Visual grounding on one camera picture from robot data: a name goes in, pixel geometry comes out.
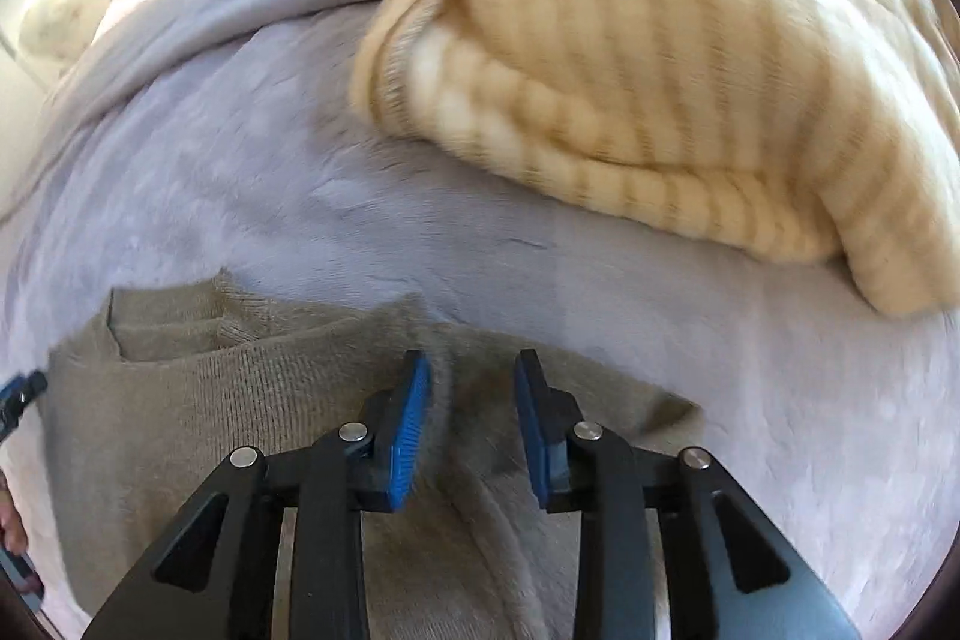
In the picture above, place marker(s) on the grey-brown knit sweater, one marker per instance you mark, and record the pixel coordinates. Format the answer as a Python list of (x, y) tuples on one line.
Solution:
[(187, 400)]

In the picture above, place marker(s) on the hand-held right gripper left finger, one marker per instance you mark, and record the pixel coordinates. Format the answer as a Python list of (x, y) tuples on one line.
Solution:
[(409, 407)]

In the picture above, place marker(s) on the white plush toy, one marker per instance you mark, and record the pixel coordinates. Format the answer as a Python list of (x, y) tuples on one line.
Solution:
[(56, 18)]

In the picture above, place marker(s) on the person's left hand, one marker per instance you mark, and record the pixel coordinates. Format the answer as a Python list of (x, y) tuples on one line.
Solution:
[(9, 516)]

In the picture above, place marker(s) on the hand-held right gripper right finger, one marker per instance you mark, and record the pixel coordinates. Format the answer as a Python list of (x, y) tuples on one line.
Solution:
[(534, 430)]

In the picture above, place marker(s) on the cream striped garment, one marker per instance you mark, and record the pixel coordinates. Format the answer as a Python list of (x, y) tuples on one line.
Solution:
[(637, 48)]

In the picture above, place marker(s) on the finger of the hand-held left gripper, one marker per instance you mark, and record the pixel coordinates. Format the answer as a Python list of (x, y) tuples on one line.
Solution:
[(22, 394)]

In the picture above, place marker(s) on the lavender plush bed sheet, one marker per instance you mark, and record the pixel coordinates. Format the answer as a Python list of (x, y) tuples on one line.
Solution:
[(300, 197)]

